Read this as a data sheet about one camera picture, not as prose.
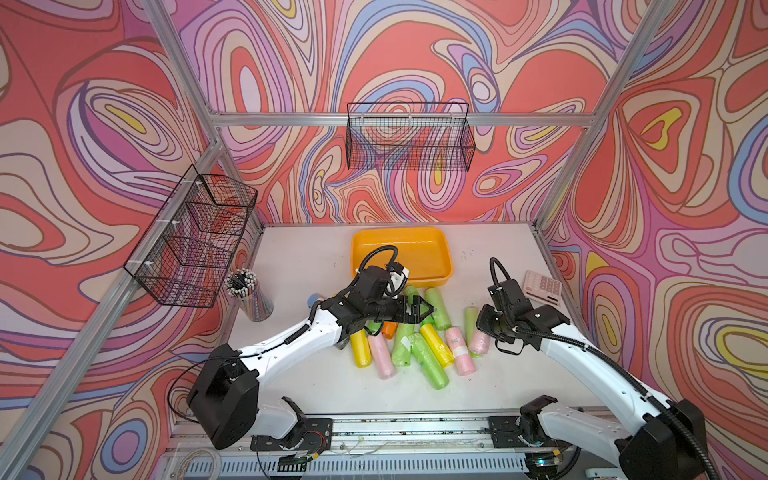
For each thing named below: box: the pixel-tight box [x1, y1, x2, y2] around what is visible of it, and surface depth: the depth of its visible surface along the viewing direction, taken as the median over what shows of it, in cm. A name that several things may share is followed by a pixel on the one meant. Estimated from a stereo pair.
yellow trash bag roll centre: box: [420, 323, 455, 369], surface depth 86 cm
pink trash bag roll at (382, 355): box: [368, 332, 395, 379], surface depth 85 cm
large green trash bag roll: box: [410, 332, 449, 390], surface depth 84 cm
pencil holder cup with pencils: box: [224, 267, 274, 322], surface depth 86 cm
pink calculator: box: [523, 270, 562, 307], surface depth 101 cm
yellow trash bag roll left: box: [350, 329, 373, 368], surface depth 86 cm
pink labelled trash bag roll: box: [446, 327, 476, 376], surface depth 85 cm
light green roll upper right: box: [425, 288, 452, 331], surface depth 93 cm
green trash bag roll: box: [392, 323, 415, 367], surface depth 86 cm
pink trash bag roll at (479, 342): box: [470, 330, 490, 355], surface depth 79 cm
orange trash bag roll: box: [381, 321, 398, 340], surface depth 90 cm
